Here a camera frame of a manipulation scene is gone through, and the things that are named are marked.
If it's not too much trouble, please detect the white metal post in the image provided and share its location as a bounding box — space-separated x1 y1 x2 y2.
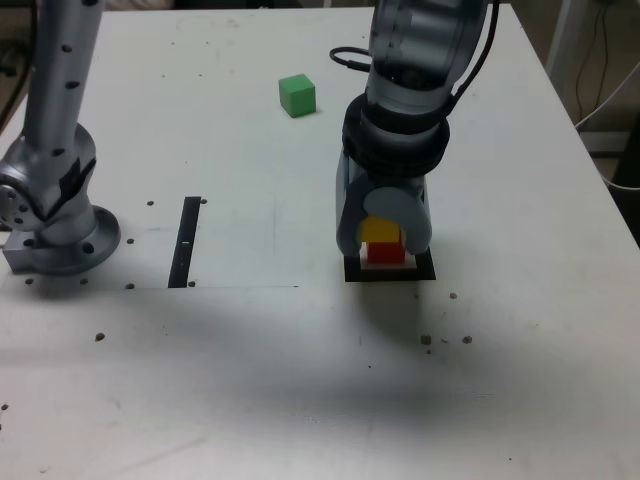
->
544 0 577 76

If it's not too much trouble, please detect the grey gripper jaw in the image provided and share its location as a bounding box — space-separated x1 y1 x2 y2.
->
363 185 433 257
334 148 372 257

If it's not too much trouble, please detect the green cube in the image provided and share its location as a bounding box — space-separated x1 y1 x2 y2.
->
277 73 317 119

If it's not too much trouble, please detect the thin black hanging cable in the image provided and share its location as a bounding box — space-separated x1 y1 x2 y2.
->
574 0 610 121

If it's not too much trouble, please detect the yellow cube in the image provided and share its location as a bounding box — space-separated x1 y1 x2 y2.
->
360 214 402 245

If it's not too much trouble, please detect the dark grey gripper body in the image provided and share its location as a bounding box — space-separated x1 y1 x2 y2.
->
349 159 429 199

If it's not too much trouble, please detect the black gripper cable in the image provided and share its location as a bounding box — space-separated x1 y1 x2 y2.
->
449 0 501 104

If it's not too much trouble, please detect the black camera cable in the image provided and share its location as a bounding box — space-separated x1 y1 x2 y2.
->
329 46 374 71

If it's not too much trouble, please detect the red cube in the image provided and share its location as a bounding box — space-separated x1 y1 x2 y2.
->
367 240 406 265

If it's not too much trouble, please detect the grey background box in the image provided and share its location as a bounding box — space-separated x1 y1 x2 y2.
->
579 130 631 159

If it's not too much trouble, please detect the black tape square outline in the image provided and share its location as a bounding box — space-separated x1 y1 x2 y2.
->
343 248 437 283

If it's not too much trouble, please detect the white cable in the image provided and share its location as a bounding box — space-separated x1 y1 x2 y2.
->
574 62 640 191

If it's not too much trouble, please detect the black tape strip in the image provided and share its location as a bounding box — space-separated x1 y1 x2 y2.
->
167 196 202 290

